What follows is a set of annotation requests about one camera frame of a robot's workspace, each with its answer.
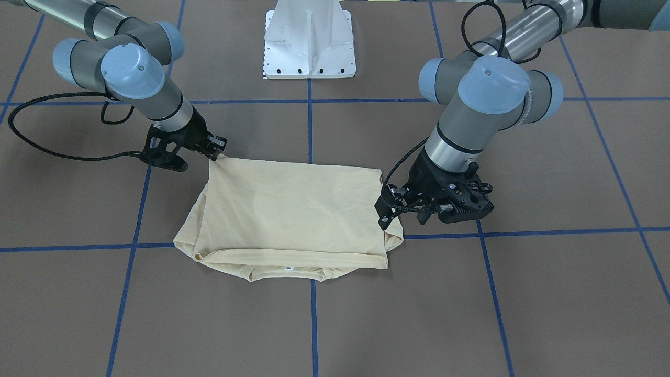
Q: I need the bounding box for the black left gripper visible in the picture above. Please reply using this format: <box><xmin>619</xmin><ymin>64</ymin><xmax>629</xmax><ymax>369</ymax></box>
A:
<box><xmin>375</xmin><ymin>152</ymin><xmax>478</xmax><ymax>231</ymax></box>

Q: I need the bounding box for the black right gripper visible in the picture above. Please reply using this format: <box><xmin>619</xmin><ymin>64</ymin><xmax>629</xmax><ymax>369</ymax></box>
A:
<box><xmin>173</xmin><ymin>108</ymin><xmax>228</xmax><ymax>161</ymax></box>

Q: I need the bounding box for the beige long-sleeve printed shirt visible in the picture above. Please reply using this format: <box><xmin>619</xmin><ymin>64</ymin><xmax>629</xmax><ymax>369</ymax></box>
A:
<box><xmin>174</xmin><ymin>158</ymin><xmax>404</xmax><ymax>282</ymax></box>

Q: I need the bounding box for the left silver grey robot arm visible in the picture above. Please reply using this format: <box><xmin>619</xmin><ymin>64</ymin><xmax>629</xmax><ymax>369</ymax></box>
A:
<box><xmin>375</xmin><ymin>1</ymin><xmax>668</xmax><ymax>230</ymax></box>

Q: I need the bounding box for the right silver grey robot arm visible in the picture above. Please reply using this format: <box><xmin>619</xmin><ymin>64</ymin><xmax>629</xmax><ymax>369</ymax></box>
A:
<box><xmin>14</xmin><ymin>1</ymin><xmax>227</xmax><ymax>172</ymax></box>

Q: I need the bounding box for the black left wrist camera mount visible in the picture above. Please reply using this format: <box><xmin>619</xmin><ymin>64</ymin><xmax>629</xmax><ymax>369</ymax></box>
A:
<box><xmin>438</xmin><ymin>179</ymin><xmax>495</xmax><ymax>224</ymax></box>

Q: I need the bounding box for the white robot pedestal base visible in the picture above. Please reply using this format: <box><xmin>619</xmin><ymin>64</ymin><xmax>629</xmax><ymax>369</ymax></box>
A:
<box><xmin>263</xmin><ymin>1</ymin><xmax>356</xmax><ymax>79</ymax></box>

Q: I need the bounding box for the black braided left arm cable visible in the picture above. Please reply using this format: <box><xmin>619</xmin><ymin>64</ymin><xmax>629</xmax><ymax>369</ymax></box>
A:
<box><xmin>381</xmin><ymin>0</ymin><xmax>542</xmax><ymax>215</ymax></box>

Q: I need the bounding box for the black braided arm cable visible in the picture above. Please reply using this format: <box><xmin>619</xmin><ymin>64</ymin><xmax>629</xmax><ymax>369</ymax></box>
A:
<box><xmin>381</xmin><ymin>0</ymin><xmax>542</xmax><ymax>215</ymax></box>
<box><xmin>8</xmin><ymin>92</ymin><xmax>144</xmax><ymax>162</ymax></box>

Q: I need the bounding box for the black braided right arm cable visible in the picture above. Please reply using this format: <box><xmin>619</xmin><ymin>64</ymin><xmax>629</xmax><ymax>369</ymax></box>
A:
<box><xmin>8</xmin><ymin>92</ymin><xmax>144</xmax><ymax>162</ymax></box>

